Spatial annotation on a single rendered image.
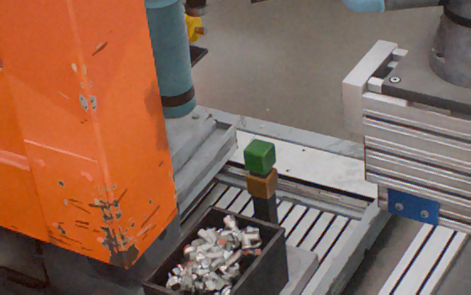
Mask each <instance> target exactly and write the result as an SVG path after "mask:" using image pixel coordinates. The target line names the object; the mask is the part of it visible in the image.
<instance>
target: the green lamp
mask: <svg viewBox="0 0 471 295"><path fill-rule="evenodd" d="M243 156H244V163H245V168H246V169H247V170H248V171H254V172H257V173H261V174H263V175H266V174H268V171H269V170H270V169H271V168H272V167H273V166H274V165H275V163H276V161H277V159H276V150H275V144H274V143H271V142H268V141H265V140H259V139H253V140H252V141H251V143H250V144H249V145H248V146H247V147H246V148H245V149H244V150H243Z"/></svg>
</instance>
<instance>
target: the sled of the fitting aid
mask: <svg viewBox="0 0 471 295"><path fill-rule="evenodd" d="M213 120H214V129H213V130H212V131H211V132H209V134H208V135H207V136H206V137H205V138H204V139H203V140H202V141H201V142H200V143H199V145H198V146H197V147H196V148H195V150H193V151H192V152H191V153H190V155H189V156H188V157H187V158H186V159H185V160H184V161H183V162H182V163H181V165H180V166H179V167H178V168H177V169H176V170H175V171H174V172H173V173H174V178H175V183H176V188H177V196H178V201H179V215H180V214H181V213H182V212H183V211H184V210H185V208H186V207H187V206H188V205H189V204H190V203H191V202H192V201H193V200H194V199H195V198H196V196H197V195H198V194H199V193H200V192H201V190H202V189H203V188H204V187H206V186H207V184H208V183H209V182H210V181H211V180H212V179H213V177H214V175H215V174H216V173H217V171H218V170H219V169H221V168H222V167H223V165H224V164H225V163H226V162H227V161H228V160H229V159H230V158H231V157H232V155H233V154H234V152H235V151H236V150H238V143H237V135H236V125H235V124H233V123H229V122H225V121H222V120H218V119H213ZM3 229H4V232H5V233H8V234H14V235H17V236H19V237H22V238H25V239H27V240H31V241H34V237H30V236H28V235H26V234H21V233H19V232H16V231H14V230H11V229H7V228H4V227H3ZM34 242H35V241H34Z"/></svg>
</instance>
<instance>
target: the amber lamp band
mask: <svg viewBox="0 0 471 295"><path fill-rule="evenodd" d="M246 183H247V189H248V193H249V194H251V195H252V196H256V197H260V198H265V199H269V198H270V197H271V196H272V194H273V193H274V192H275V191H276V189H277V188H278V186H279V184H278V169H277V168H273V169H272V171H271V172H270V173H269V174H268V177H267V178H266V179H263V178H260V177H257V176H251V175H250V172H249V173H248V174H247V175H246Z"/></svg>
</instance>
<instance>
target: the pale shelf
mask: <svg viewBox="0 0 471 295"><path fill-rule="evenodd" d="M285 245H286V244H285ZM286 254H287V262H288V279H289V281H288V283H287V284H286V285H285V287H284V288H283V290H282V291H281V293H280V294H279V295H299V294H300V293H301V291H302V290H303V288H304V287H305V285H306V284H307V282H308V281H309V279H310V278H311V277H312V276H313V275H314V272H315V270H316V268H317V267H318V265H319V264H318V255H317V253H316V252H314V251H311V250H303V249H300V248H298V247H295V246H291V245H286Z"/></svg>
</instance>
